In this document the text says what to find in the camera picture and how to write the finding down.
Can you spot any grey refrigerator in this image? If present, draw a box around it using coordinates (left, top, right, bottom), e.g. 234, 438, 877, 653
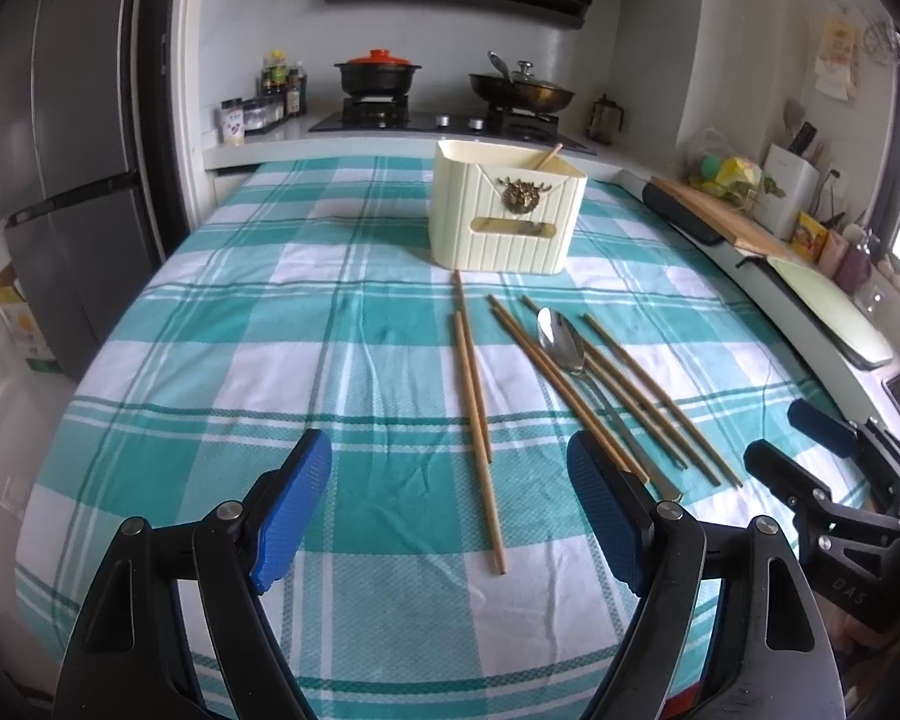
0, 0, 167, 380

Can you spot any cream ribbed utensil holder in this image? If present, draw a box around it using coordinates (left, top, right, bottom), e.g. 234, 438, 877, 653
427, 139, 588, 273

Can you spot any wooden cutting board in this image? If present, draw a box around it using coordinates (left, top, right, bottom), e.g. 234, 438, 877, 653
649, 176, 803, 263

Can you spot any black padded roll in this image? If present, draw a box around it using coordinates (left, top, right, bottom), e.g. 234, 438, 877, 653
641, 181, 725, 246

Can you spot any wok with glass lid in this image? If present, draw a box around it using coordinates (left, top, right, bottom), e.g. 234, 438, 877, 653
467, 51, 577, 112

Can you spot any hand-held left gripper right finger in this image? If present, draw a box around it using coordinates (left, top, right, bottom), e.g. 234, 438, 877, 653
565, 430, 845, 720

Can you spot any pink container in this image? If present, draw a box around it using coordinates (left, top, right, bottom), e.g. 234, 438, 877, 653
821, 229, 848, 278

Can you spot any yellow snack packet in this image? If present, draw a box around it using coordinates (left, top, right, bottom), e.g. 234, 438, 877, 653
791, 210, 830, 263

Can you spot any glass french press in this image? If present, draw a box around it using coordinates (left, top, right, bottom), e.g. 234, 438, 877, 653
588, 94, 627, 145

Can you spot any metal spoon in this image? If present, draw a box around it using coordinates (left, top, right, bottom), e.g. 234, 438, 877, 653
536, 306, 683, 502

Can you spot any black pot with orange lid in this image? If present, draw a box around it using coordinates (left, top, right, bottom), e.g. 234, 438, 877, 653
334, 49, 425, 100

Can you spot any yellow green bag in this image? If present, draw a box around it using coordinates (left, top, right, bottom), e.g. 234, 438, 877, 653
686, 154, 766, 203

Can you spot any pale green tray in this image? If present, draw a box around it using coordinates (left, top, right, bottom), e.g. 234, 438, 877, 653
765, 255, 895, 370

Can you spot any black gas cooktop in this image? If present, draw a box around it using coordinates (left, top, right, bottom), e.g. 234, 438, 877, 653
307, 94, 590, 155

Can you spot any white knife block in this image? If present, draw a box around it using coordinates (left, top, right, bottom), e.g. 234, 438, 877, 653
757, 142, 822, 241

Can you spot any cardboard box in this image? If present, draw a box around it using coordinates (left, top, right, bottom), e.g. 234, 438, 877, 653
0, 262, 65, 380

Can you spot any person's right hand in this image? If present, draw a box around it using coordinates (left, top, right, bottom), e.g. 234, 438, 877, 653
821, 592, 900, 680

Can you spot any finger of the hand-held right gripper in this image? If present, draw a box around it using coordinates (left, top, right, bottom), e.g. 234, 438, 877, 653
742, 439, 900, 554
786, 397, 900, 493

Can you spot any clear spice jar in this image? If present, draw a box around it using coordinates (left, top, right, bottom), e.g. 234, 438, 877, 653
241, 96, 286, 132

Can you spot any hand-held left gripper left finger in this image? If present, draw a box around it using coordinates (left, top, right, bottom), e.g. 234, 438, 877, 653
52, 429, 335, 720

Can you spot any dark sauce bottle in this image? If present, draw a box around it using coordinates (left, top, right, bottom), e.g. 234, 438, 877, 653
285, 60, 308, 117

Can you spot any wall paper calendar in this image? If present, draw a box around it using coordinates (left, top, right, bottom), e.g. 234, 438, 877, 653
814, 15, 863, 100

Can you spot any dark soap dispenser bottle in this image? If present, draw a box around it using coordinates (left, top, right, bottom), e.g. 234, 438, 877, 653
844, 225, 878, 292

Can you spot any teal checked tablecloth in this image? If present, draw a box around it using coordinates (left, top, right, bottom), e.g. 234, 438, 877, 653
15, 156, 871, 720

